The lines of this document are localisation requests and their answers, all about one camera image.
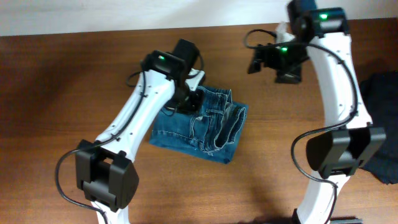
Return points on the black folded garment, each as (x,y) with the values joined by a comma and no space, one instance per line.
(379,93)

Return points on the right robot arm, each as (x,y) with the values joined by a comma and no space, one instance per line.
(348,139)

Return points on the blue denim jeans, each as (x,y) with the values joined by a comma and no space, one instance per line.
(212,133)

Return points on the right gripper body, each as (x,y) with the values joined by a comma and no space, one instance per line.
(285,60)

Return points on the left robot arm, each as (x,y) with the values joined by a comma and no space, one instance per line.
(104,168)

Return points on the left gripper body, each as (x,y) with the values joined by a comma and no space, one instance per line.
(186,101)

